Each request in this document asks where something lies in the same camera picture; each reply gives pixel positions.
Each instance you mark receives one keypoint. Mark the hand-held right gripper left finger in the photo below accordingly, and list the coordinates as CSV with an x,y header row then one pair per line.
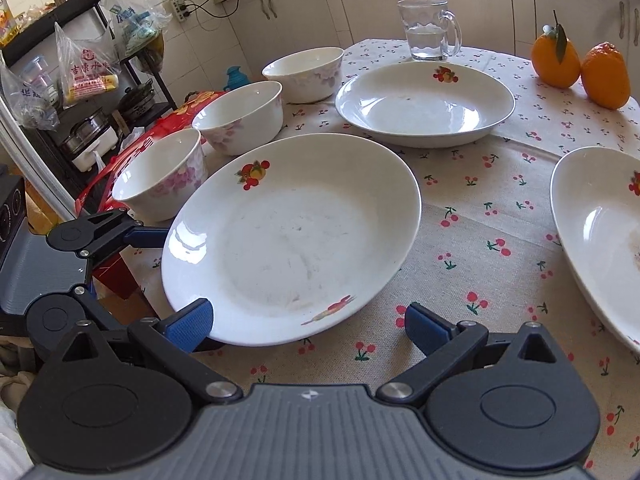
x,y
192,322

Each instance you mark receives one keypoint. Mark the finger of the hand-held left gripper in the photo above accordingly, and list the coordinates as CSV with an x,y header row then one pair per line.
x,y
99,311
145,237

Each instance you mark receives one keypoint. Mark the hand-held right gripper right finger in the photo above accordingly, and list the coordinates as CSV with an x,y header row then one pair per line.
x,y
425,327

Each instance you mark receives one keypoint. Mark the large white fruit-print plate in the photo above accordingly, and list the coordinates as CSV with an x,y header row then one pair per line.
x,y
290,240

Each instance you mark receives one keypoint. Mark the white pink-flower bowl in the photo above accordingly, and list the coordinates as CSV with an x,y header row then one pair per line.
x,y
165,190
235,130
305,85

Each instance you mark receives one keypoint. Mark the red printed cardboard box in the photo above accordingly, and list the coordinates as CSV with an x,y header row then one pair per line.
x,y
150,140

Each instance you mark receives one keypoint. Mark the white electric cooker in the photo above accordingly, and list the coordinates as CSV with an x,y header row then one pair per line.
x,y
92,147

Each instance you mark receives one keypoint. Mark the black pan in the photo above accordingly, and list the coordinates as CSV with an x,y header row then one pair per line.
x,y
135,102

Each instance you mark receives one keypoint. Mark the cherry-print tablecloth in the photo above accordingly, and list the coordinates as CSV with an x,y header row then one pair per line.
x,y
475,200

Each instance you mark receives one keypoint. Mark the clear bag of plastic tubs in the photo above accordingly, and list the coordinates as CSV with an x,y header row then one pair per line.
x,y
25,95

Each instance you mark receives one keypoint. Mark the clear bag with red print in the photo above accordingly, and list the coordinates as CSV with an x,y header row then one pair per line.
x,y
85,70

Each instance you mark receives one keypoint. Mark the blue thermos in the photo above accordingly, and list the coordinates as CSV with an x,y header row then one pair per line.
x,y
234,80

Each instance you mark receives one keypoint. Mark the clear bag with blue print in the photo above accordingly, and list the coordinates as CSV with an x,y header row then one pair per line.
x,y
132,15

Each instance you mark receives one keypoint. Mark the white power strip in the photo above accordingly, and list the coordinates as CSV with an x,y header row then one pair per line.
x,y
180,10

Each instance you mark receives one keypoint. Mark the black storage rack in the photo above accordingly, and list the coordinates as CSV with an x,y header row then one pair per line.
x,y
60,22

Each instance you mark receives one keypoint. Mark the yellow snack packet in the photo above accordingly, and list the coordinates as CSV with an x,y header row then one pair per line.
x,y
5,20

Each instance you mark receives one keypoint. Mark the glass mug with water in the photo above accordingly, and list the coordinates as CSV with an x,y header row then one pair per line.
x,y
425,40

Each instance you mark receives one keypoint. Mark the orange with green leaf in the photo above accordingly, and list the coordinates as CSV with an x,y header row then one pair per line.
x,y
552,60

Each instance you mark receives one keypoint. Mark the white kitchen cabinets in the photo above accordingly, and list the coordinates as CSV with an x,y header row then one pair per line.
x,y
350,0

